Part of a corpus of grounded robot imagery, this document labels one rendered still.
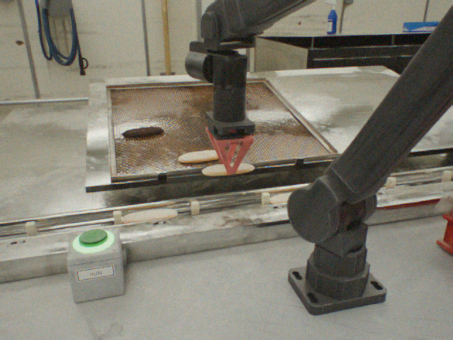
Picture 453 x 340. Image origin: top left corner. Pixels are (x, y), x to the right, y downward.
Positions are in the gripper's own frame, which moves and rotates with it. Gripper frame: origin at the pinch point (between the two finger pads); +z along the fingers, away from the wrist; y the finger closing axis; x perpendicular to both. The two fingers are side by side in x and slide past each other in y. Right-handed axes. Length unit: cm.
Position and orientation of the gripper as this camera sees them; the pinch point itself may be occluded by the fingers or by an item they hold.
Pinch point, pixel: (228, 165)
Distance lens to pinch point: 73.8
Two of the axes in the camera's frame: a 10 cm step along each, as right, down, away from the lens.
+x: -9.6, 1.0, -2.5
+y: -2.7, -3.9, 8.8
